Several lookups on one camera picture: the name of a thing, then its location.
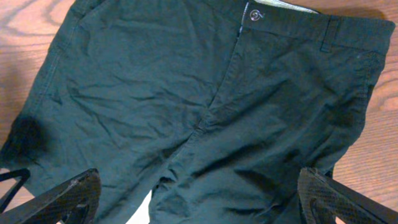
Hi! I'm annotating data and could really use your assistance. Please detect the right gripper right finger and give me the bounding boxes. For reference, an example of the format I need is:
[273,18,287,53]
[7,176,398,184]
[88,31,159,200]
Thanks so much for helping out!
[298,168,397,224]

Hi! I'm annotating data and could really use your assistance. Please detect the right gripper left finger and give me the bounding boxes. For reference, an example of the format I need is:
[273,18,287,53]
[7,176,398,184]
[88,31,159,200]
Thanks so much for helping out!
[1,169,101,224]

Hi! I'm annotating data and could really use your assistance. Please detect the black shorts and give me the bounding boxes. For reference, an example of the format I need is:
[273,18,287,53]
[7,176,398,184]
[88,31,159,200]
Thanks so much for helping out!
[1,0,395,224]

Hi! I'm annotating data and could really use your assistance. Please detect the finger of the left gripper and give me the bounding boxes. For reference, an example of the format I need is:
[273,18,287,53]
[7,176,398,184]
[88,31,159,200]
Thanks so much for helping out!
[0,168,31,214]

